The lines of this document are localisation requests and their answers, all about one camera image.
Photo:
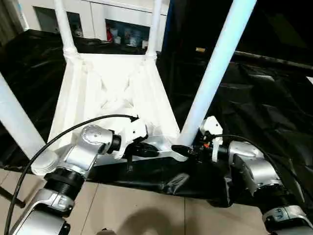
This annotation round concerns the white plastic table top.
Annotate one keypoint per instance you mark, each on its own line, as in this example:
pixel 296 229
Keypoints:
pixel 117 78

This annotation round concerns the white plastic table leg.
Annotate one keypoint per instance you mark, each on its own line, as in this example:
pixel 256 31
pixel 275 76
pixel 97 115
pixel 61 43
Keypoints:
pixel 63 29
pixel 154 24
pixel 17 122
pixel 215 73

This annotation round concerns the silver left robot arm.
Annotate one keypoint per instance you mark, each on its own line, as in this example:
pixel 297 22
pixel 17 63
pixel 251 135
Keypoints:
pixel 88 144

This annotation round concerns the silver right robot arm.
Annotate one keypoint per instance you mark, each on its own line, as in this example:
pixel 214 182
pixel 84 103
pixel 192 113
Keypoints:
pixel 254 169

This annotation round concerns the black work mat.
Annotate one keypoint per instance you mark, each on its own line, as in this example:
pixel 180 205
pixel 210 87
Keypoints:
pixel 264 112

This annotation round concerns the dark robot foot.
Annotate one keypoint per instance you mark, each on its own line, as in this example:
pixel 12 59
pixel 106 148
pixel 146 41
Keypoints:
pixel 106 232

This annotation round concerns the small yellow tag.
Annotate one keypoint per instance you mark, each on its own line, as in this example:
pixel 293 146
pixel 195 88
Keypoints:
pixel 200 49

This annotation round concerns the small white jar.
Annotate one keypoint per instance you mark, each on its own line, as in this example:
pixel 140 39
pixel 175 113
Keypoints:
pixel 145 44
pixel 117 39

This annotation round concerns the white bottle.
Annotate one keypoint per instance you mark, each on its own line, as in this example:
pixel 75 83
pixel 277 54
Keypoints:
pixel 132 39

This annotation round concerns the red bottle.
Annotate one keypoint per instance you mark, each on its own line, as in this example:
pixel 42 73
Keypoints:
pixel 109 33

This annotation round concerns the dark metal rod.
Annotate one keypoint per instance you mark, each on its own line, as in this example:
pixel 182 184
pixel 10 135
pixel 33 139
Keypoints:
pixel 274 58

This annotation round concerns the white flat board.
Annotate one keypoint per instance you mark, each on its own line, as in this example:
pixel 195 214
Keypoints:
pixel 310 79

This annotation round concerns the white glass-door cabinet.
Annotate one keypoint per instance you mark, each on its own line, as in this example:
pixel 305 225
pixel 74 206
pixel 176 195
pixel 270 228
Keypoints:
pixel 98 10

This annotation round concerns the dark grey curtain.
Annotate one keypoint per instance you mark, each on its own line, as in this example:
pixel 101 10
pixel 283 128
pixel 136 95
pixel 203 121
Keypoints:
pixel 7 19

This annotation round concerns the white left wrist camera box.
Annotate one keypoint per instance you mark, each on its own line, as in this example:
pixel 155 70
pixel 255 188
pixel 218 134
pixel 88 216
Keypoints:
pixel 131 129

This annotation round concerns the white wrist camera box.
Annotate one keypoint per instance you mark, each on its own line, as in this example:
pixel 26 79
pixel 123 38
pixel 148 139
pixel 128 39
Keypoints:
pixel 131 129
pixel 210 126

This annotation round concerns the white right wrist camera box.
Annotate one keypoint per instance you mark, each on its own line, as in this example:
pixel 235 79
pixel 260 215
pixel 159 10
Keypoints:
pixel 210 126

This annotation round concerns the grey metal frame leg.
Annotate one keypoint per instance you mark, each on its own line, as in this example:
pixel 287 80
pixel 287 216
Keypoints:
pixel 10 197

